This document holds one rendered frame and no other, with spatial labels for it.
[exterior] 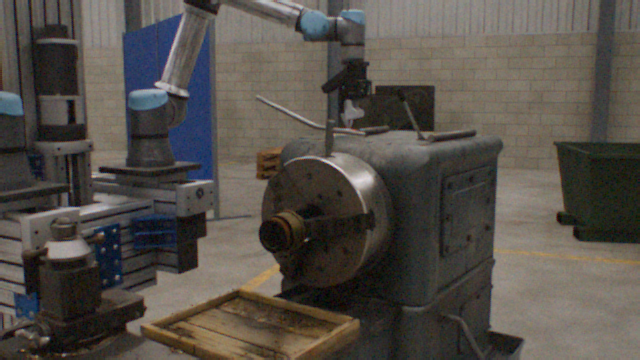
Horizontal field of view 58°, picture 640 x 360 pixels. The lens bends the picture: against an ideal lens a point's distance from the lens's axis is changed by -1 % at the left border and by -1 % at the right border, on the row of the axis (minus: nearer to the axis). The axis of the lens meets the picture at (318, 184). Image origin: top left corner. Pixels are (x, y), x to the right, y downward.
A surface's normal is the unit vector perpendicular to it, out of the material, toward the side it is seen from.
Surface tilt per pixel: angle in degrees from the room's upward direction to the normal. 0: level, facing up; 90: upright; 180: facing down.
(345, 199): 90
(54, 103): 90
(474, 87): 90
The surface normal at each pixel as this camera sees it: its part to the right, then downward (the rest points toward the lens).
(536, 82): -0.36, 0.15
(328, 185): -0.58, 0.13
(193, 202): 0.87, 0.07
